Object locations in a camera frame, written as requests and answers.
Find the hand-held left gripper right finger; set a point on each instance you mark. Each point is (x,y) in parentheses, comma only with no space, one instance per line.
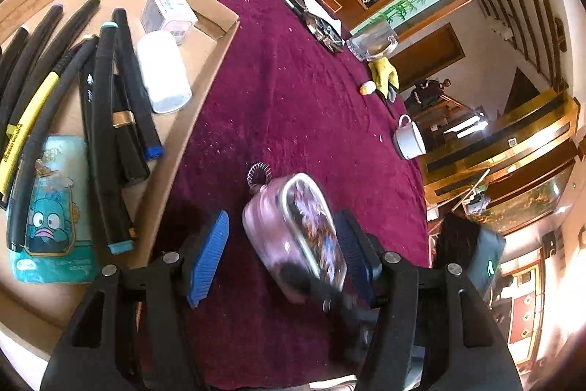
(353,253)

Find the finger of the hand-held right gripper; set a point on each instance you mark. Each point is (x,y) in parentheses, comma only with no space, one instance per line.
(311,285)

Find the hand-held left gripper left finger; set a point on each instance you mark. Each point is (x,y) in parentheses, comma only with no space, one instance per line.
(210,253)

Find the teal cartoon pouch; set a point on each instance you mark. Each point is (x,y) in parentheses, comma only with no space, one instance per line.
(50,226)

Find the black marker light blue cap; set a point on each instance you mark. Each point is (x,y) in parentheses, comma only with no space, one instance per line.
(103,120)

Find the white plastic bottle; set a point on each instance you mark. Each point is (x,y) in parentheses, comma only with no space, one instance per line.
(162,70)

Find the black marker blue end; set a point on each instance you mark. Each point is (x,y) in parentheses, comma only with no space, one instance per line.
(132,75)

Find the yellow and black pen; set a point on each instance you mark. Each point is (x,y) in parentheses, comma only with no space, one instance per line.
(27,125)

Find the plain black marker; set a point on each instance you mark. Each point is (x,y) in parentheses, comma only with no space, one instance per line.
(11,52)
(68,75)

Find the small white pink box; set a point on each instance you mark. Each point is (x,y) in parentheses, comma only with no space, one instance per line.
(167,13)

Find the thick black pen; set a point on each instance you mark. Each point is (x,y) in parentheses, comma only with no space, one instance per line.
(80,24)

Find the glass fish tank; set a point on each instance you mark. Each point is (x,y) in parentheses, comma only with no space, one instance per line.
(526,203)

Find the red patterned rug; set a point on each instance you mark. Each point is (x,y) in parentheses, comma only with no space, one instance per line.
(526,313)

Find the gold trimmed wooden counter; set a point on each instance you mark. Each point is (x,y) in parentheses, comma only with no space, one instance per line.
(503,132)

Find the white enamel mug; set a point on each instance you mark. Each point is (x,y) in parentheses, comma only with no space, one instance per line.
(409,139)

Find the small white orange bottle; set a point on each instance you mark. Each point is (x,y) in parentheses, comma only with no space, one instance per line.
(366,87)

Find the purple velvet tablecloth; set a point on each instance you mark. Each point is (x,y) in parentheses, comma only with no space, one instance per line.
(284,98)

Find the yellow cloth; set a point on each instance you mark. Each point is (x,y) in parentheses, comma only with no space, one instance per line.
(384,72)

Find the clear glass mug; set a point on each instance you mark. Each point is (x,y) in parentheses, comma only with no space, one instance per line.
(373,43)

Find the black foil packet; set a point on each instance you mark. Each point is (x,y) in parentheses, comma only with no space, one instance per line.
(327,34)

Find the white paper stack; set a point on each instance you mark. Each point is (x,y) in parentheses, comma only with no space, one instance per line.
(320,6)

